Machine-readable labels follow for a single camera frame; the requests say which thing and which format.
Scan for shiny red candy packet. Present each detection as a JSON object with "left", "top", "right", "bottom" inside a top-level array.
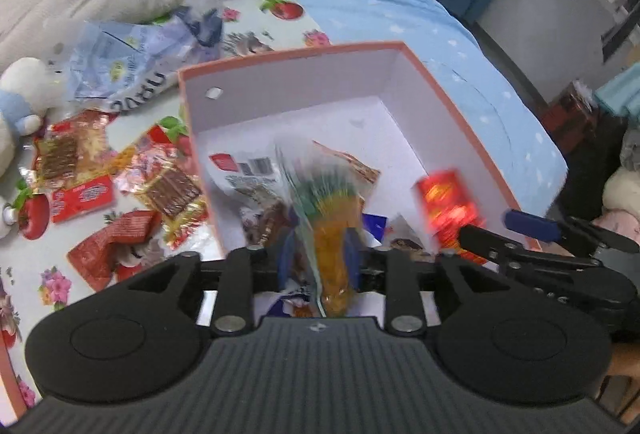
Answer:
[{"left": 414, "top": 169, "right": 486, "bottom": 265}]

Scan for grey black snack packet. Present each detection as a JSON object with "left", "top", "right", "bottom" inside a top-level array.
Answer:
[{"left": 207, "top": 150, "right": 292, "bottom": 247}]

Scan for green orange snack packet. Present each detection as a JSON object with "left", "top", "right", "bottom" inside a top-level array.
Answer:
[{"left": 274, "top": 137, "right": 362, "bottom": 318}]

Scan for red yellow tofu snack packet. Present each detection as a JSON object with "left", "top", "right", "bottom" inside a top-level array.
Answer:
[{"left": 114, "top": 143, "right": 208, "bottom": 249}]

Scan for blue snack packet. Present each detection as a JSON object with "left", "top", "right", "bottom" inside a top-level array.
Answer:
[{"left": 280, "top": 212, "right": 384, "bottom": 318}]

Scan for pink deep box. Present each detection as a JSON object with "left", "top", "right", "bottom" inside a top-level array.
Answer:
[{"left": 179, "top": 42, "right": 519, "bottom": 253}]

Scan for fruit print sheet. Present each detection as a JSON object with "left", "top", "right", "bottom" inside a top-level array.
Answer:
[{"left": 0, "top": 0, "right": 334, "bottom": 415}]

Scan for dark red snack packet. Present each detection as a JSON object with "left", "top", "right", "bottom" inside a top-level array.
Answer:
[{"left": 66, "top": 209, "right": 162, "bottom": 292}]

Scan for red brown tofu snack packet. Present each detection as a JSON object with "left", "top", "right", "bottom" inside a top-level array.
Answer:
[{"left": 29, "top": 110, "right": 116, "bottom": 191}]

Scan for crumpled blue white plastic bag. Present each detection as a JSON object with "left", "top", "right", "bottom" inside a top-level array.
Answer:
[{"left": 43, "top": 0, "right": 224, "bottom": 114}]

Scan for pink box lid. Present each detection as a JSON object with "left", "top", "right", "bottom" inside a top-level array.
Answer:
[{"left": 0, "top": 338, "right": 27, "bottom": 425}]

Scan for white blue plush toy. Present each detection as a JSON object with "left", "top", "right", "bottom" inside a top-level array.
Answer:
[{"left": 0, "top": 58, "right": 65, "bottom": 174}]

